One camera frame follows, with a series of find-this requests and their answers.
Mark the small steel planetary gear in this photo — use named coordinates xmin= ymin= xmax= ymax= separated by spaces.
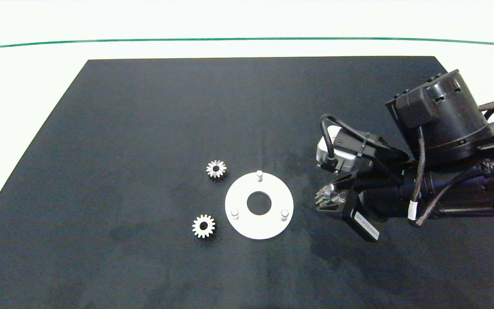
xmin=206 ymin=160 xmax=227 ymax=179
xmin=192 ymin=214 xmax=216 ymax=239
xmin=315 ymin=182 xmax=347 ymax=211

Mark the round white carrier plate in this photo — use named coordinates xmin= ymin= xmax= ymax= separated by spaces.
xmin=225 ymin=170 xmax=294 ymax=240

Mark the dark rubber work mat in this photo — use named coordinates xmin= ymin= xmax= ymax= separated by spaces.
xmin=0 ymin=56 xmax=494 ymax=309

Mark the boxy silver wrist camera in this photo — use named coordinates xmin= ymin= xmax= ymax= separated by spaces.
xmin=316 ymin=126 xmax=359 ymax=173

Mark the thin braided black cable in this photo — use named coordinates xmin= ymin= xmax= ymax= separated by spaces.
xmin=414 ymin=165 xmax=494 ymax=227

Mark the smooth black camera cable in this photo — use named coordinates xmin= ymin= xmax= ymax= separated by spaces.
xmin=320 ymin=113 xmax=370 ymax=172

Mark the braided cable with white tag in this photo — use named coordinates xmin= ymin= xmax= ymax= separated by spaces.
xmin=408 ymin=126 xmax=428 ymax=226

